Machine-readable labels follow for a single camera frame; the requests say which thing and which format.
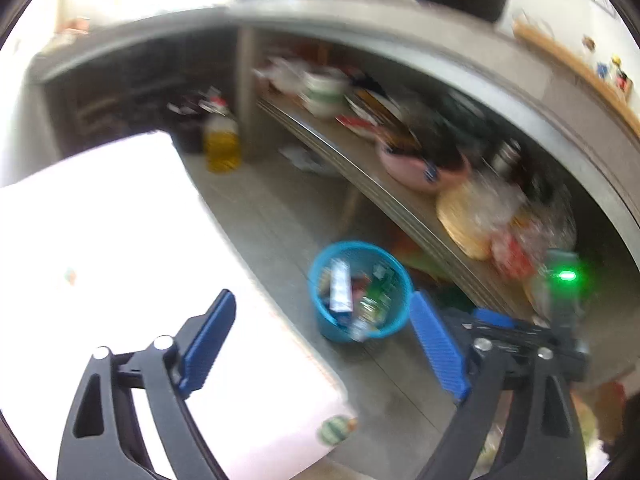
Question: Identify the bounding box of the wooden rack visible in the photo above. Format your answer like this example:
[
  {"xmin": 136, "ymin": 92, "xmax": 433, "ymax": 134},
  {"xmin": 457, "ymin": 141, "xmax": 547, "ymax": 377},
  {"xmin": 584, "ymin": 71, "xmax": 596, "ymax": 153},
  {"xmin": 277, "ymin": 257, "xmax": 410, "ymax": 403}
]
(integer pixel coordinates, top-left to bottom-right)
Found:
[{"xmin": 512, "ymin": 20, "xmax": 640, "ymax": 116}]

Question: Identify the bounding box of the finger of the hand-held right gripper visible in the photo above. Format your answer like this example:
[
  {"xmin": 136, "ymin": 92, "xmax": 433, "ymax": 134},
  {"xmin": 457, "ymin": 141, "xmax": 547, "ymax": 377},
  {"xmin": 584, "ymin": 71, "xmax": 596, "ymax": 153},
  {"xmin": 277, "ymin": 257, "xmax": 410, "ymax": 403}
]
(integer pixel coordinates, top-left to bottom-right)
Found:
[{"xmin": 442, "ymin": 307, "xmax": 553, "ymax": 358}]

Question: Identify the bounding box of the blue mesh wastebasket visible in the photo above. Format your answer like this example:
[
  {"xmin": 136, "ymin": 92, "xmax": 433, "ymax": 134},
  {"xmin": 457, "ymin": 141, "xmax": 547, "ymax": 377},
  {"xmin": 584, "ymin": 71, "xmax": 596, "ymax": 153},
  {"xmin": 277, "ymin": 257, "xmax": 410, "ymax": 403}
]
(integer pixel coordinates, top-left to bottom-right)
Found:
[{"xmin": 307, "ymin": 241, "xmax": 415, "ymax": 343}]

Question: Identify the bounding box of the metal lower shelf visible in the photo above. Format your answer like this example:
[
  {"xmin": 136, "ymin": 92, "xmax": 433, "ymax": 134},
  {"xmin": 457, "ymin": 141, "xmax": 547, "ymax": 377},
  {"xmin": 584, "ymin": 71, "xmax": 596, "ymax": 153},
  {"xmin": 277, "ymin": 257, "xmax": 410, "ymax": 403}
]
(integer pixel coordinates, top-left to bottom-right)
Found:
[{"xmin": 257, "ymin": 97, "xmax": 541, "ymax": 321}]

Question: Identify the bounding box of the yellow cooking oil bottle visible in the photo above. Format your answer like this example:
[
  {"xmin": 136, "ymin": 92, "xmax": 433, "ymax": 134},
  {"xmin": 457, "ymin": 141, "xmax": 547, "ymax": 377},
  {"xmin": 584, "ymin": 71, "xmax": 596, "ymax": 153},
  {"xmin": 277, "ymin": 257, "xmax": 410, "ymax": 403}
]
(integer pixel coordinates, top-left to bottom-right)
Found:
[{"xmin": 202, "ymin": 97, "xmax": 242, "ymax": 173}]

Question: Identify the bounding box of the white plastic bag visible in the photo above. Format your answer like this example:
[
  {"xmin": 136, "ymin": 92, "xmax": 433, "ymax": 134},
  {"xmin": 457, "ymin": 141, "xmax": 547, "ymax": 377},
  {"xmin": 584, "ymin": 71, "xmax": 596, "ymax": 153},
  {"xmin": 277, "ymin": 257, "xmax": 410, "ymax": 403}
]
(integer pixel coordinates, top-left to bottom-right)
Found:
[{"xmin": 255, "ymin": 57, "xmax": 306, "ymax": 96}]

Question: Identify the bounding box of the blue toothpaste box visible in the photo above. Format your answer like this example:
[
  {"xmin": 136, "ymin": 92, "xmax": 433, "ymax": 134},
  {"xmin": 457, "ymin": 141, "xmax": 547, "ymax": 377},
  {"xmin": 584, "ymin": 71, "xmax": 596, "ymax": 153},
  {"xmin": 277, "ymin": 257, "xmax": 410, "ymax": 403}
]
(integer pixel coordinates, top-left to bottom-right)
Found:
[{"xmin": 327, "ymin": 257, "xmax": 356, "ymax": 313}]

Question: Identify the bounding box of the grey concrete kitchen counter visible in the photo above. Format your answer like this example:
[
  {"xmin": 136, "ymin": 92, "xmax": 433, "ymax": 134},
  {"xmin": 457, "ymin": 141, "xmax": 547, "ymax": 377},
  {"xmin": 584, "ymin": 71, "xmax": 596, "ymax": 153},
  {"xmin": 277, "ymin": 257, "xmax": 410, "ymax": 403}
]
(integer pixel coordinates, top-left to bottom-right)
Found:
[{"xmin": 27, "ymin": 0, "xmax": 640, "ymax": 241}]

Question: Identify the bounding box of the yellow round tray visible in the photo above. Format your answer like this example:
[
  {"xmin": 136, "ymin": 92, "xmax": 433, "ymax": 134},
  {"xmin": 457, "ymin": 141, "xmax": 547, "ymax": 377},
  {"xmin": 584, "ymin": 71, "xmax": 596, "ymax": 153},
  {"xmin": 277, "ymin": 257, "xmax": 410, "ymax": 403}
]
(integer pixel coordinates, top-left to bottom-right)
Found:
[{"xmin": 436, "ymin": 182, "xmax": 493, "ymax": 261}]

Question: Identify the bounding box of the stack of white bowls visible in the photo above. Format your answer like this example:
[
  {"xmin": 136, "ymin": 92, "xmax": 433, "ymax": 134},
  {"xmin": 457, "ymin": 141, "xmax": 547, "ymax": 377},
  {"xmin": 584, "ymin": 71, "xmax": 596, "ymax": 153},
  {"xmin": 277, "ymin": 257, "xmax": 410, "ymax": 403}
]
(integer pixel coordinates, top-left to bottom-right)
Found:
[{"xmin": 300, "ymin": 71, "xmax": 351, "ymax": 118}]

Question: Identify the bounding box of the pink basin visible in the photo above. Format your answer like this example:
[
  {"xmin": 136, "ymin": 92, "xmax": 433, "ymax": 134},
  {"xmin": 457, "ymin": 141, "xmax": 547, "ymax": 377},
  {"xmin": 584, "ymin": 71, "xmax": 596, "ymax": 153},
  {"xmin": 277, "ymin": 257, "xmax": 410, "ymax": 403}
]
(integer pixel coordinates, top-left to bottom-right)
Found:
[{"xmin": 376, "ymin": 137, "xmax": 472, "ymax": 193}]

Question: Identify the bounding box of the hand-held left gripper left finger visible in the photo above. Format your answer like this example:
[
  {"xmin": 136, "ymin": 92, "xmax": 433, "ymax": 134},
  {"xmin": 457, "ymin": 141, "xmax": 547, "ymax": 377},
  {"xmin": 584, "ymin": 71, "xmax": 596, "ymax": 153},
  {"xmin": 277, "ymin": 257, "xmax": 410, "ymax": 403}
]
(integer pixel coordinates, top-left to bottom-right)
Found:
[{"xmin": 56, "ymin": 288, "xmax": 237, "ymax": 480}]

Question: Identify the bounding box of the black bucket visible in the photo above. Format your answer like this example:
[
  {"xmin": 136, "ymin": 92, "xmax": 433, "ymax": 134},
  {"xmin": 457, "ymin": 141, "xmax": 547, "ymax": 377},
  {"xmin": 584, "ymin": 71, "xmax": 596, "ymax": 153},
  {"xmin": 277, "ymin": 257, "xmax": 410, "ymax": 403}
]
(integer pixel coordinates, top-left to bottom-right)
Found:
[{"xmin": 167, "ymin": 105, "xmax": 208, "ymax": 155}]

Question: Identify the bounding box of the stack of plates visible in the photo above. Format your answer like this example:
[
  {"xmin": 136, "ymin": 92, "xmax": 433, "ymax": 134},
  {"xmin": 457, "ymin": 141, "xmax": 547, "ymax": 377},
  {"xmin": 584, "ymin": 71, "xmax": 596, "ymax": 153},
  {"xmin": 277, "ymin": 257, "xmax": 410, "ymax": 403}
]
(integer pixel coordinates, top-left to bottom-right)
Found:
[{"xmin": 335, "ymin": 85, "xmax": 416, "ymax": 141}]

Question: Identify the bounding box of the green plastic bottle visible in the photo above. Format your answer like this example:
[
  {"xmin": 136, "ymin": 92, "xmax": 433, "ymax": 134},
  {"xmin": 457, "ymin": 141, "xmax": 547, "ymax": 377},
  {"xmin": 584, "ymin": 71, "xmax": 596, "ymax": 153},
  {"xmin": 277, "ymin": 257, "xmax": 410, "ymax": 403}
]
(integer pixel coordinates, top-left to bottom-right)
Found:
[{"xmin": 350, "ymin": 260, "xmax": 401, "ymax": 341}]

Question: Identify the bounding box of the red packet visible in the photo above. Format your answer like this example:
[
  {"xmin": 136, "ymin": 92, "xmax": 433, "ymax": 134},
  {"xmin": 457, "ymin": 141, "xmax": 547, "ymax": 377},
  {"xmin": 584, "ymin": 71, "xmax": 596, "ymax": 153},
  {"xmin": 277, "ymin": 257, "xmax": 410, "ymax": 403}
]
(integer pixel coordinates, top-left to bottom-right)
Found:
[{"xmin": 492, "ymin": 232, "xmax": 538, "ymax": 281}]

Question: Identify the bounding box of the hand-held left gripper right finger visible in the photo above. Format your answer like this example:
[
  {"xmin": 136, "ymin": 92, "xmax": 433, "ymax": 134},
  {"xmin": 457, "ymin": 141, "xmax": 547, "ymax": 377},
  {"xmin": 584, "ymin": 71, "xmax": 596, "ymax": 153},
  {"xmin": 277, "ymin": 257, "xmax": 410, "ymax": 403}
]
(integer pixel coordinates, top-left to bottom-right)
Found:
[{"xmin": 409, "ymin": 290, "xmax": 588, "ymax": 480}]

